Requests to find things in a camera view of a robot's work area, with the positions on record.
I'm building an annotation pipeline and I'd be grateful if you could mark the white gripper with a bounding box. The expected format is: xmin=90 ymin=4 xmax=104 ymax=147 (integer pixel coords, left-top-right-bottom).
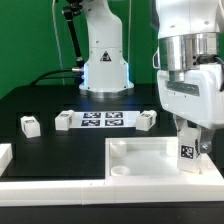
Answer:
xmin=157 ymin=64 xmax=224 ymax=154

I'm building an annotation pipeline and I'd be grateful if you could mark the white square table top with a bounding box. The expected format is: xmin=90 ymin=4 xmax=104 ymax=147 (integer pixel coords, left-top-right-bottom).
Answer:
xmin=104 ymin=136 xmax=218 ymax=179

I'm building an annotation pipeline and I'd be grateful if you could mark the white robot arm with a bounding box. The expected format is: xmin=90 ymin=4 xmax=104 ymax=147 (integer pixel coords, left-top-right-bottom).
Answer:
xmin=80 ymin=0 xmax=224 ymax=153

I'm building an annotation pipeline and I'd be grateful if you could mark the white U-shaped obstacle fence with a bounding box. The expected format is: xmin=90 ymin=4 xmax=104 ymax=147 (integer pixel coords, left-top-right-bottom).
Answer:
xmin=0 ymin=139 xmax=224 ymax=208

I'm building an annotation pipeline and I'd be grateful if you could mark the white fiducial marker sheet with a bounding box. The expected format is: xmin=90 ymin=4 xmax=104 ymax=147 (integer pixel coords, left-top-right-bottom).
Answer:
xmin=71 ymin=111 xmax=140 ymax=128

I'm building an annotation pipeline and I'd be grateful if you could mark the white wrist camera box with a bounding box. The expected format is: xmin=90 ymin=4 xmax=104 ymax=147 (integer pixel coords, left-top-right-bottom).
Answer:
xmin=152 ymin=48 xmax=159 ymax=69

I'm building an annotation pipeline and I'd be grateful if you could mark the black cable at base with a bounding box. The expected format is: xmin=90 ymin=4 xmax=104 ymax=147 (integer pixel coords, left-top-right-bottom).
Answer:
xmin=29 ymin=67 xmax=84 ymax=87

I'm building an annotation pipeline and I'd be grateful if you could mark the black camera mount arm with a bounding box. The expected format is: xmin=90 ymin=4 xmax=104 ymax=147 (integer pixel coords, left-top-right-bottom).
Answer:
xmin=62 ymin=0 xmax=84 ymax=68

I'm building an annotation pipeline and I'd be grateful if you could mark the grey hanging cable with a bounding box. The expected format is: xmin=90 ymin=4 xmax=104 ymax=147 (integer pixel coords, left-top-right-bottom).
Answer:
xmin=51 ymin=0 xmax=66 ymax=86

